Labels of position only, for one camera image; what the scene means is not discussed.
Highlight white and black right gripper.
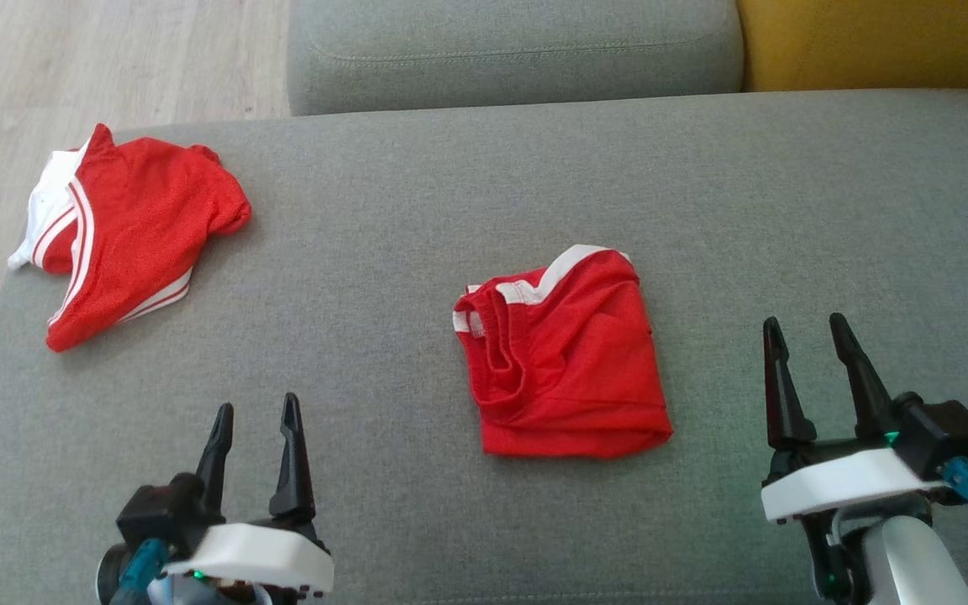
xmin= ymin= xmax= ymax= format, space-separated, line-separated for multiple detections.
xmin=760 ymin=313 xmax=951 ymax=523

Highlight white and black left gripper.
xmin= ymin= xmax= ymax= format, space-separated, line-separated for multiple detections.
xmin=163 ymin=392 xmax=336 ymax=605

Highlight red garment with white band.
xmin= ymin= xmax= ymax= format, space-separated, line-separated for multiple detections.
xmin=452 ymin=244 xmax=675 ymax=460

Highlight red garment with striped trim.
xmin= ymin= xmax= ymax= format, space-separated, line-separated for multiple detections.
xmin=8 ymin=123 xmax=252 ymax=354

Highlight large grey sofa seat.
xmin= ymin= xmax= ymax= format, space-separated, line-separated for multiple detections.
xmin=0 ymin=88 xmax=968 ymax=605

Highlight wide yellow sofa back cushion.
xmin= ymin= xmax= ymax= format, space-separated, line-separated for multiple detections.
xmin=736 ymin=0 xmax=968 ymax=93

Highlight grey sofa seat cushion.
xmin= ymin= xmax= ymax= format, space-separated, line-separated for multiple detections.
xmin=287 ymin=0 xmax=745 ymax=117

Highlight teal left camera cable plug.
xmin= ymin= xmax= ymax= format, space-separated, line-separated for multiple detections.
xmin=110 ymin=538 xmax=170 ymax=605

